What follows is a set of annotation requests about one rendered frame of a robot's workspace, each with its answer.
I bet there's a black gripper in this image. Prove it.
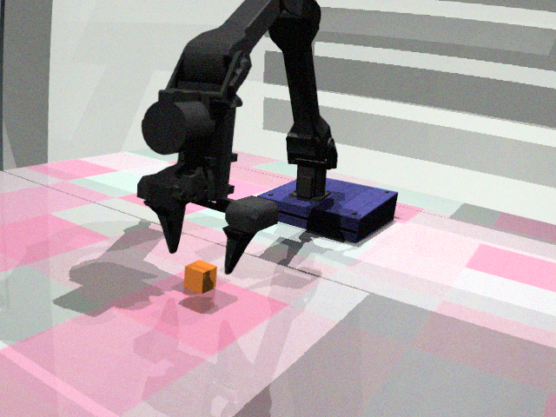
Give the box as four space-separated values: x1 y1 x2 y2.
136 147 279 275

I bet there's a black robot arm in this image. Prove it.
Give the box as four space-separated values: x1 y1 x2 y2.
142 0 338 211

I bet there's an orange block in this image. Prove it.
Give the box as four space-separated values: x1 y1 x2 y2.
183 261 217 294

